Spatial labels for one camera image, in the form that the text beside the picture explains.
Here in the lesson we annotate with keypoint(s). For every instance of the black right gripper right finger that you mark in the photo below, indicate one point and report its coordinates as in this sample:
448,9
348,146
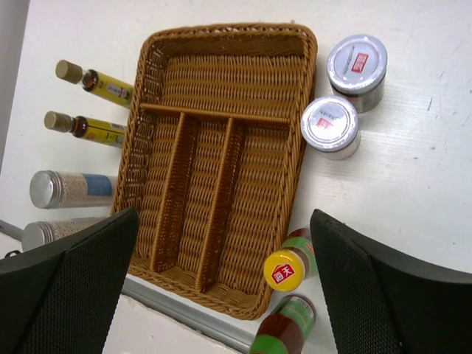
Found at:
381,300

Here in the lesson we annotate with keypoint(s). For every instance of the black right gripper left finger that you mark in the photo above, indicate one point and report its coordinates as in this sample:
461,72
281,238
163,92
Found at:
61,297

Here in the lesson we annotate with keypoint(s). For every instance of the silver-lid spice jar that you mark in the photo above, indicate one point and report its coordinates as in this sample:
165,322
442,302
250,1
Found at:
39,233
58,190

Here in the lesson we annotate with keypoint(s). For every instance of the yellow-cap red sauce bottle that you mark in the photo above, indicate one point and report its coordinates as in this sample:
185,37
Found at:
294,262

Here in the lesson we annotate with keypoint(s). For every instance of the yellow-label cork bottle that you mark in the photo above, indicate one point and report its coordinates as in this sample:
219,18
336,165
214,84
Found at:
96,83
85,128

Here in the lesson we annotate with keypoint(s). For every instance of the dark silver-lid sauce jar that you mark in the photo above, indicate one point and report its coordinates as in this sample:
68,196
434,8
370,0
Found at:
356,69

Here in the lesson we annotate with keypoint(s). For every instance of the brown wicker divided basket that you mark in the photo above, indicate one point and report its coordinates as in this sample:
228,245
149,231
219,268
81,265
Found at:
212,156

